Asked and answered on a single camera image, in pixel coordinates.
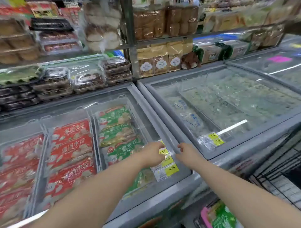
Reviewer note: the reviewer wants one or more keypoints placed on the person's right hand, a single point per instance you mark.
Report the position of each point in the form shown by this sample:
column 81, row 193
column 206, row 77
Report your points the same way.
column 190, row 155

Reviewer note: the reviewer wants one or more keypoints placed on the person's left hand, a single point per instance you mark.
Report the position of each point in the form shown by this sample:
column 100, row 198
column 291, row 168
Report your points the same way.
column 152, row 153

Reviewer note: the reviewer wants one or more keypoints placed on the freezer sliding glass lid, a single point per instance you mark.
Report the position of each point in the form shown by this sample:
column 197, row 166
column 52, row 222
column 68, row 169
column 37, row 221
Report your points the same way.
column 145, row 122

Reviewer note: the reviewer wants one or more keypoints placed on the green dumpling packets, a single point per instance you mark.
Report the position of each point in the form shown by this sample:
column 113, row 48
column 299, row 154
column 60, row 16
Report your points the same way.
column 117, row 134

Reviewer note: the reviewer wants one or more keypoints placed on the grey freezer with green front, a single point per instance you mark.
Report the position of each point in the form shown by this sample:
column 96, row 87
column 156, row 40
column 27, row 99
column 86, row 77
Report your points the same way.
column 164, row 195

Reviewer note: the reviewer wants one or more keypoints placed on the red dumpling packets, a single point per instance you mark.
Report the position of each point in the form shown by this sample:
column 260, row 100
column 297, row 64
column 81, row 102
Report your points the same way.
column 70, row 150

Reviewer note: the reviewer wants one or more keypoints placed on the person's right forearm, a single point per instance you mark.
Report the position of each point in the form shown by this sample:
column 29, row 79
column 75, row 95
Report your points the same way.
column 247, row 199

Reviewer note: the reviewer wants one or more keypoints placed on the person's left forearm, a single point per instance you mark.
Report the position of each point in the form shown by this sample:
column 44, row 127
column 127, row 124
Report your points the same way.
column 94, row 195

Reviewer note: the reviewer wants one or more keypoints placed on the grey freezer with loose dumplings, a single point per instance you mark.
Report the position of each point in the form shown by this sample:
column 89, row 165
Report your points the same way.
column 258, row 138

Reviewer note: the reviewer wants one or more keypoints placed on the clear frozen bags blue print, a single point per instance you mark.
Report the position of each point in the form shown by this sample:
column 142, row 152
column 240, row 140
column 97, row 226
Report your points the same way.
column 190, row 117

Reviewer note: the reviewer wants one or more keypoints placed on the tan snack bag white label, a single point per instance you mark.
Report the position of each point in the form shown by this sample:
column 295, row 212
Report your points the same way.
column 146, row 67
column 161, row 63
column 175, row 61

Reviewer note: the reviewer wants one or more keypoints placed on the stacks of clear pastry boxes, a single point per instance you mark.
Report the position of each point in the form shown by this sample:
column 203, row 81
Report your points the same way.
column 89, row 82

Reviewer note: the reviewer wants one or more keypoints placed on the tan bread bag green band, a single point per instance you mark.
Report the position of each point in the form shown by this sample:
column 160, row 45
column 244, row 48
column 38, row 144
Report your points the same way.
column 237, row 50
column 210, row 55

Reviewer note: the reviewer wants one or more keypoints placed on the grey metal shelf rack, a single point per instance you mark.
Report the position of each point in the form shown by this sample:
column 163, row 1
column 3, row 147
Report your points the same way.
column 128, row 28

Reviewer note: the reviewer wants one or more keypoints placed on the bags of white round buns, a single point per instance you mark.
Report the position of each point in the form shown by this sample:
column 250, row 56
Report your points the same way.
column 103, row 35

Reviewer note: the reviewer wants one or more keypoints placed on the row of brown bread bags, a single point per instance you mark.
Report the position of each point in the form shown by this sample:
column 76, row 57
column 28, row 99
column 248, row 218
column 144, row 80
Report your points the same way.
column 150, row 23

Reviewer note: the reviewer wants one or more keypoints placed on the row of pale bread bags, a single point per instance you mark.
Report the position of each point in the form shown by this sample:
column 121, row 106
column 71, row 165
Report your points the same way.
column 225, row 22

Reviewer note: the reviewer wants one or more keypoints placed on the clear bags of brown pastries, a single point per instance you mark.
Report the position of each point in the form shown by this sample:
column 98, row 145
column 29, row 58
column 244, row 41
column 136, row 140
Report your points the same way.
column 268, row 36

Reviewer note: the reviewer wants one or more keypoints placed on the stack of dark tray packs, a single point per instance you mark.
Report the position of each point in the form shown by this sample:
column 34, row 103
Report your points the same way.
column 16, row 98

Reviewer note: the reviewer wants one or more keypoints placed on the clear packs with red labels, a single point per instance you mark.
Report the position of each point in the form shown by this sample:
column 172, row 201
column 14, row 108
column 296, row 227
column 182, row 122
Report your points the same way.
column 58, row 40

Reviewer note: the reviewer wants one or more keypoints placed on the clear box of green cakes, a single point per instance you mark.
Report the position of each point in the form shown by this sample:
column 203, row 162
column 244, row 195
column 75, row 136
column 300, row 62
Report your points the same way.
column 18, row 76

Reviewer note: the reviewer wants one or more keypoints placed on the black tray pack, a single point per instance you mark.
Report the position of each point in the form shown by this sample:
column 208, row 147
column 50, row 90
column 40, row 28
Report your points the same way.
column 50, row 23

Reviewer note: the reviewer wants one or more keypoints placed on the stack of clear bun boxes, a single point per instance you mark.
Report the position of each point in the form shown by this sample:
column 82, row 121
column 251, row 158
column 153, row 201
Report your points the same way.
column 16, row 42

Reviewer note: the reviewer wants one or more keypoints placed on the row of red snack packs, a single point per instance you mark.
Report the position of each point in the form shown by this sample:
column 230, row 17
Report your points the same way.
column 23, row 7

